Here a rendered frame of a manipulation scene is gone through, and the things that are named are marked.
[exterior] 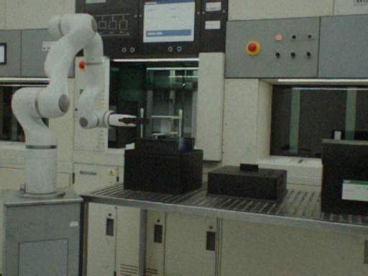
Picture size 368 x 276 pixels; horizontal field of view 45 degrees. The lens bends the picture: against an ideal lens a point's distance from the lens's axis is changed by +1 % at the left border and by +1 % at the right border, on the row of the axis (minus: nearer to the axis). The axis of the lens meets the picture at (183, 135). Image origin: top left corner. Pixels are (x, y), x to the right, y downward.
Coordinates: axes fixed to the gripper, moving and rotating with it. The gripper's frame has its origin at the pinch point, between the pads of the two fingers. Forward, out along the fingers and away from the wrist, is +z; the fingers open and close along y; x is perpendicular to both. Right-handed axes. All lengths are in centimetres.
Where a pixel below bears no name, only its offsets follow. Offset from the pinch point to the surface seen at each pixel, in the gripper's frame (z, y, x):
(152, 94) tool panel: -51, -112, 18
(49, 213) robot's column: -12, 47, -36
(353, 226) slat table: 93, 29, -30
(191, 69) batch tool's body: -8, -79, 33
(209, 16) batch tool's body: 20, -30, 54
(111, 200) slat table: 4.2, 31.7, -31.2
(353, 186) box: 92, 14, -20
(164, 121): 12.0, 1.6, 0.1
